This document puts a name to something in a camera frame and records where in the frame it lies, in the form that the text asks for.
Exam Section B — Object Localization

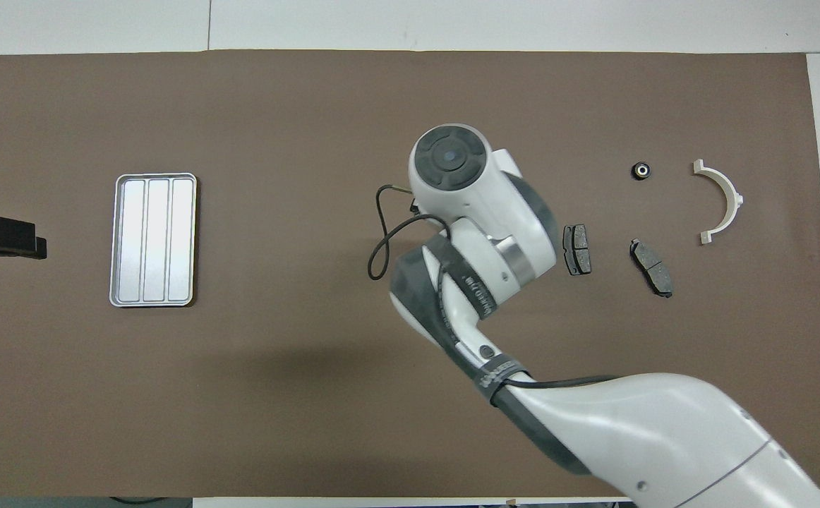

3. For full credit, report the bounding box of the rectangular dark brake pad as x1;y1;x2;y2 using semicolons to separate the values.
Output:
562;224;592;277

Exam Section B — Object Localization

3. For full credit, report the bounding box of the curved dark brake pad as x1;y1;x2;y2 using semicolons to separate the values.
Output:
629;238;675;299

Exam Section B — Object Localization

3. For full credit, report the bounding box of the silver metal tray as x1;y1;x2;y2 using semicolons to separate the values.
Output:
109;173;198;308

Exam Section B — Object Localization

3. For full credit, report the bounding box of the brown table mat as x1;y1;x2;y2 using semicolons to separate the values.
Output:
0;49;820;498

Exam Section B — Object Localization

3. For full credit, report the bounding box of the white semicircular plastic bracket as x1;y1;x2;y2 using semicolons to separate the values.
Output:
692;159;744;246

